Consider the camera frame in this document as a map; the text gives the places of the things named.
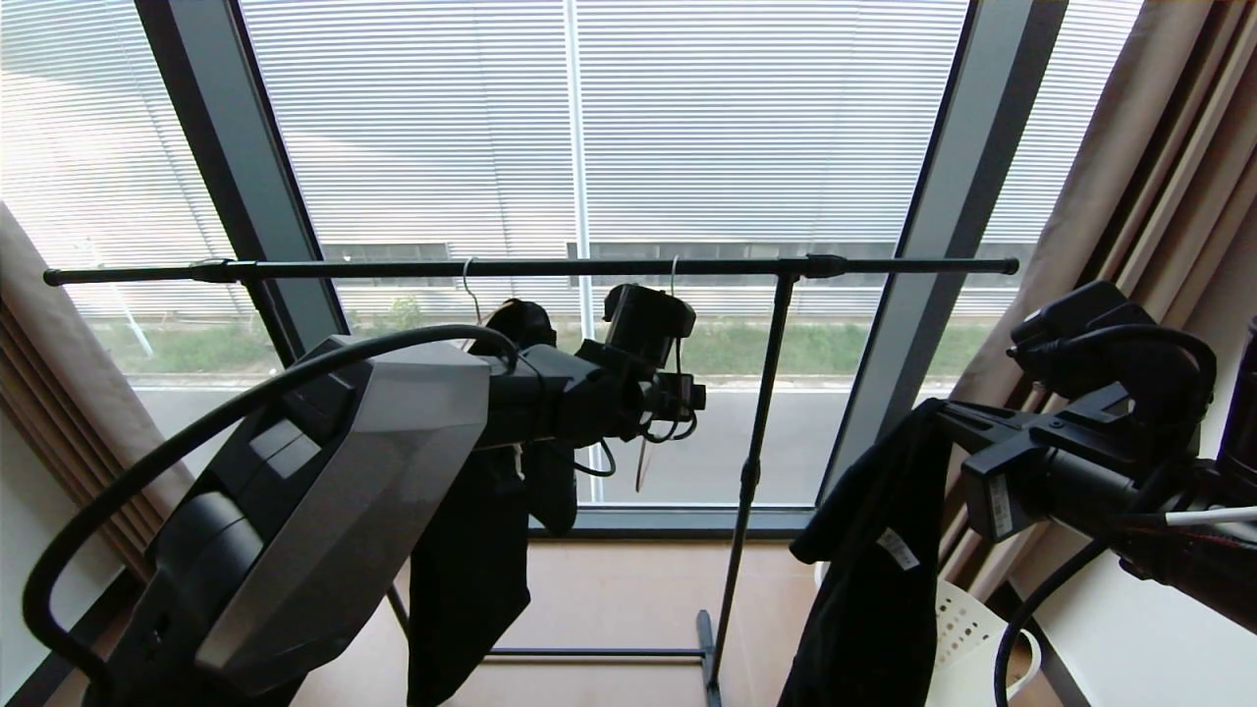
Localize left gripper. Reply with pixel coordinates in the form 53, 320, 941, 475
638, 371, 708, 425

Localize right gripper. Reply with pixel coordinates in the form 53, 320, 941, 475
957, 422, 1145, 543

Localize pink clothes hanger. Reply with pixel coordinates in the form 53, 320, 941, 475
460, 257, 487, 327
633, 255, 683, 494

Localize black garment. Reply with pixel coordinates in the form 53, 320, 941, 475
779, 398, 954, 707

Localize black drawstring shorts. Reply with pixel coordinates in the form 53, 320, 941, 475
408, 299, 580, 707

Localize white laundry basket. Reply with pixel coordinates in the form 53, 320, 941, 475
923, 579, 1042, 707

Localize black clothes rack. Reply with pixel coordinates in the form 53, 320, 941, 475
44, 255, 1019, 707

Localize beige curtain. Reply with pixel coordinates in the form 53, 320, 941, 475
0, 201, 197, 582
938, 0, 1257, 600

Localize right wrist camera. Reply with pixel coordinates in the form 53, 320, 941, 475
1007, 280, 1219, 438

